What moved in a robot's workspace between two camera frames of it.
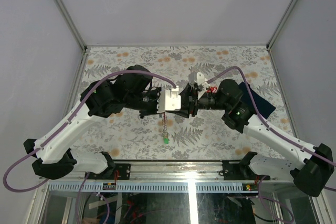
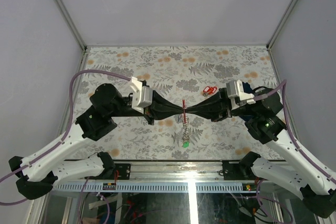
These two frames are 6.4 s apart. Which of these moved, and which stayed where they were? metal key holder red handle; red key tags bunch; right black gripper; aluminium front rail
Moved: metal key holder red handle; right black gripper
Stayed: aluminium front rail; red key tags bunch
